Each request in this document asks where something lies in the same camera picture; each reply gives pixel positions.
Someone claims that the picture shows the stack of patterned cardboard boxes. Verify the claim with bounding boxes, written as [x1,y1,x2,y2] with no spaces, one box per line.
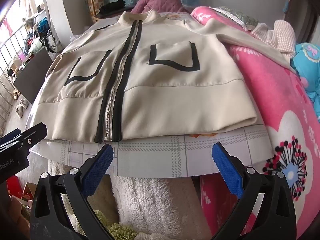
[86,0,105,16]

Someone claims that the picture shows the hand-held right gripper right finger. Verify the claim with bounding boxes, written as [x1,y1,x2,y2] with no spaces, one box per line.
[211,142,298,240]

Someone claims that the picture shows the cream jacket with black trim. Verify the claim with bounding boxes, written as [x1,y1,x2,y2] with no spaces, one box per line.
[32,9,297,143]

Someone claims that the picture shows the black clothing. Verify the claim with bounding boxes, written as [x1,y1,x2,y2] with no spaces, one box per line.
[100,0,126,14]

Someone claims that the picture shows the white fleece garment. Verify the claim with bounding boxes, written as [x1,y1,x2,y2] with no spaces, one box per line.
[47,159,203,240]

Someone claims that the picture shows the blue patterned blanket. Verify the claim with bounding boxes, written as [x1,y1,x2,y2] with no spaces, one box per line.
[291,42,320,117]

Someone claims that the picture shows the wooden chair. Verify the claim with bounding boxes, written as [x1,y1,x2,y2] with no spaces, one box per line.
[85,0,135,23]

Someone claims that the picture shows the green fuzzy cloth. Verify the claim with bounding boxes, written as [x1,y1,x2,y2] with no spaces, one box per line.
[94,210,137,240]

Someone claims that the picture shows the lace-trimmed pillow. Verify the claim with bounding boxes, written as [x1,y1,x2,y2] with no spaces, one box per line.
[212,6,261,31]

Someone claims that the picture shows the dark wooden door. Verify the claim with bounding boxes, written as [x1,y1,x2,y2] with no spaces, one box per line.
[284,0,313,23]

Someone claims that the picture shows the hanging beige coat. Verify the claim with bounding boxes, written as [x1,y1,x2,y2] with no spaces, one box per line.
[21,0,44,16]

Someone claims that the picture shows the wheelchair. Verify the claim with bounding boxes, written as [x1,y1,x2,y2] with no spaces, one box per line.
[37,17,61,53]

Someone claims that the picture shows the hanging pink garment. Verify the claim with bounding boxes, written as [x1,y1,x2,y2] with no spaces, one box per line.
[2,17,13,34]

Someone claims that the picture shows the pink floral blanket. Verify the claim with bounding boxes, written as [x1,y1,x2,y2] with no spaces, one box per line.
[191,5,320,240]

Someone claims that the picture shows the dark grey cabinet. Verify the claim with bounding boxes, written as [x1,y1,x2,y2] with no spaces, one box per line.
[12,46,57,104]

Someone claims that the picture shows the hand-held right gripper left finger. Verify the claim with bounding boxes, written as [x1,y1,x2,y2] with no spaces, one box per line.
[29,144,118,240]

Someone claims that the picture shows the pink checked cloth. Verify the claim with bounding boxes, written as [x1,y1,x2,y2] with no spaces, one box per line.
[251,20,297,57]

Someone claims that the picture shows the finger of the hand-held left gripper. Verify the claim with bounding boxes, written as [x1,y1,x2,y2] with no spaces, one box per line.
[0,122,48,154]

